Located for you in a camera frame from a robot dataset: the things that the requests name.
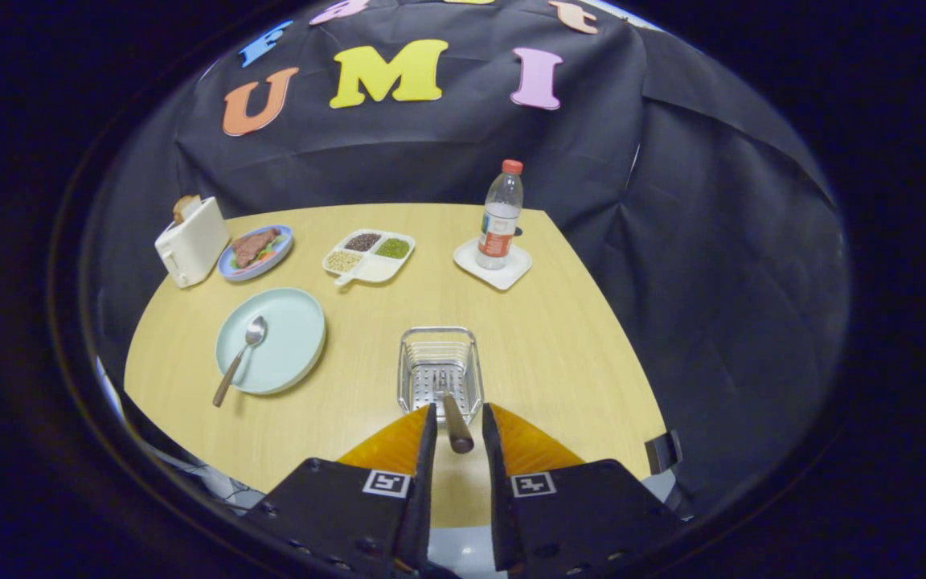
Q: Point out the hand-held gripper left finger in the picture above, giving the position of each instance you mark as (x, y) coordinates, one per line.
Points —
(424, 482)

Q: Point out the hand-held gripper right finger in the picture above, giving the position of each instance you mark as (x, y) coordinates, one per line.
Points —
(495, 482)

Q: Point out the black table clamp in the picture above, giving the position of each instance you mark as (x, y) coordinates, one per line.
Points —
(662, 452)

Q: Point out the pale green round plate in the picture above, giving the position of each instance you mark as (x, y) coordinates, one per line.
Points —
(290, 338)

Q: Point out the white square coaster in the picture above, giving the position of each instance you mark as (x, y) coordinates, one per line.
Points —
(511, 272)

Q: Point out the white divided bean dish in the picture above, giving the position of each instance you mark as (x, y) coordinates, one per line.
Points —
(374, 267)

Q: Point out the clear bottle with red cap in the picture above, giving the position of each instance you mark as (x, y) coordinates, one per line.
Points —
(499, 225)

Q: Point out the blue food plate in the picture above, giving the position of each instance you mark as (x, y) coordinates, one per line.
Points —
(266, 261)

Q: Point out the brown steak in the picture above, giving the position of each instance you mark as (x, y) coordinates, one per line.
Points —
(252, 245)

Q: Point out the black backdrop cloth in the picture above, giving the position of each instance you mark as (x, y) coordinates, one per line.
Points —
(431, 153)

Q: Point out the white toaster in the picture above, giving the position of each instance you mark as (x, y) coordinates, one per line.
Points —
(194, 245)

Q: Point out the brown bread slice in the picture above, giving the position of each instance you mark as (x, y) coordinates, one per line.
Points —
(184, 207)

